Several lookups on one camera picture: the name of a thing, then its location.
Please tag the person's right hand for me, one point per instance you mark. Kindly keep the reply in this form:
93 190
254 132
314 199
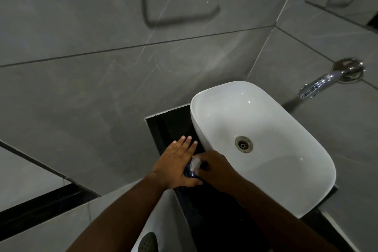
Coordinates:
217 172

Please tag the person's left hand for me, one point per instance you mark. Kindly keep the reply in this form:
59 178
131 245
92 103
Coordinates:
172 164

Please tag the person's right fingers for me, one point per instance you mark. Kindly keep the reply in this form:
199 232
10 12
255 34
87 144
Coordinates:
202 161

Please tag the person's left little finger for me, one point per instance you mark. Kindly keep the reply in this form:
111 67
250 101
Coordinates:
171 147

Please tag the person's left middle finger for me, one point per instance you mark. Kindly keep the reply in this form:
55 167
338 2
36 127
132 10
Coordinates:
186 145

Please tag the person's left thumb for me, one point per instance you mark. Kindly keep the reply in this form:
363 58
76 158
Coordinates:
193 183

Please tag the blue spray bottle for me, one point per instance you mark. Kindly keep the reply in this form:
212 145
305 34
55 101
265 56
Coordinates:
192 169

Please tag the person's right forearm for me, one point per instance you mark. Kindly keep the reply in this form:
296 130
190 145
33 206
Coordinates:
280 222

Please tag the person's left forearm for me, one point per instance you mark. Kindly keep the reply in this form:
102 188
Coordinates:
115 219

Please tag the black stone counter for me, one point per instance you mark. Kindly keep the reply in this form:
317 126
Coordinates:
206 201

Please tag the metal sink drain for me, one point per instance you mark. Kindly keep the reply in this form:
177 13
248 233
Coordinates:
244 144

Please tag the white toilet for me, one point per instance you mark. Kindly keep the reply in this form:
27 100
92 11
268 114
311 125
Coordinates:
161 225

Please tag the white ceramic wash basin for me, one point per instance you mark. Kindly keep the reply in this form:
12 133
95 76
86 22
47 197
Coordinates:
262 145

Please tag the chrome wall faucet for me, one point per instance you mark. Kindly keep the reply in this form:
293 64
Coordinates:
332 77

